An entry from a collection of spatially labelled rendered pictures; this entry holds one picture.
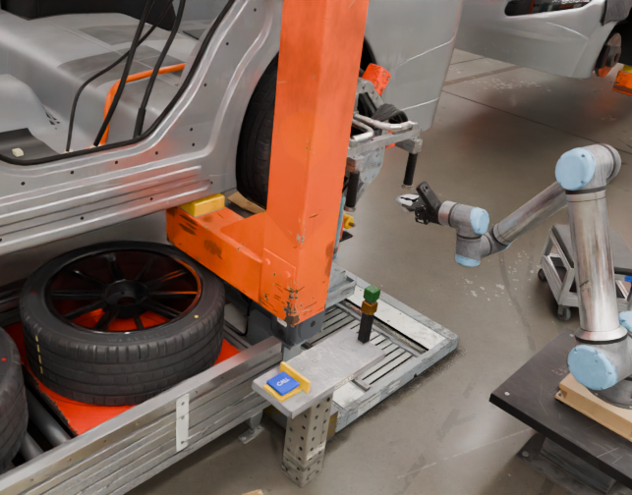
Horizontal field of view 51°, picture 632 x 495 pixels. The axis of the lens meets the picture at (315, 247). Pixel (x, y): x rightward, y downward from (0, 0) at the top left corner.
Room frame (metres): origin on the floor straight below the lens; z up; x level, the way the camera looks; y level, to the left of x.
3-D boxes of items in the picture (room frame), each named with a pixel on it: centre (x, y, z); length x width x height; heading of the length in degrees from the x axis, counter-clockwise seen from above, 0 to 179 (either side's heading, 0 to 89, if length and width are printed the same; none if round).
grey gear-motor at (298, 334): (2.13, 0.13, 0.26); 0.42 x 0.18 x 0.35; 49
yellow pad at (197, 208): (2.13, 0.44, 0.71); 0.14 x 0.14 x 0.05; 49
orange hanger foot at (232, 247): (2.02, 0.31, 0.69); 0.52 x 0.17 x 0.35; 49
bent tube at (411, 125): (2.39, -0.19, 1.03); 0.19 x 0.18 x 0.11; 49
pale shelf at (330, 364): (1.61, -0.07, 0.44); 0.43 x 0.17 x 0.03; 139
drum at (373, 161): (2.35, -0.09, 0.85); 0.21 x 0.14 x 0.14; 49
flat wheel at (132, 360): (1.82, 0.61, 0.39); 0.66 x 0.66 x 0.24
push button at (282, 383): (1.48, 0.05, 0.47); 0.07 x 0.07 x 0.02; 49
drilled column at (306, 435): (1.58, -0.05, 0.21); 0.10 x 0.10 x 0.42; 49
